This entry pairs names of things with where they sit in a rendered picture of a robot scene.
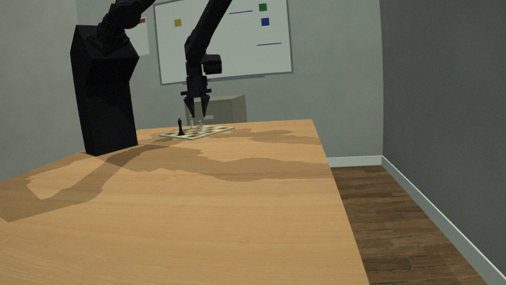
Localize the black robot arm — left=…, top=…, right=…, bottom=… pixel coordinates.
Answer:
left=86, top=0, right=232, bottom=78

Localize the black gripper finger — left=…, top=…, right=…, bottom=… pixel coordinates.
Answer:
left=183, top=98, right=195, bottom=118
left=201, top=96, right=210, bottom=117

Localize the brown and cream chessboard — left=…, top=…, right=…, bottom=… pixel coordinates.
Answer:
left=159, top=126, right=235, bottom=140

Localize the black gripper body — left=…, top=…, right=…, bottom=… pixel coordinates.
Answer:
left=181, top=74, right=212, bottom=99

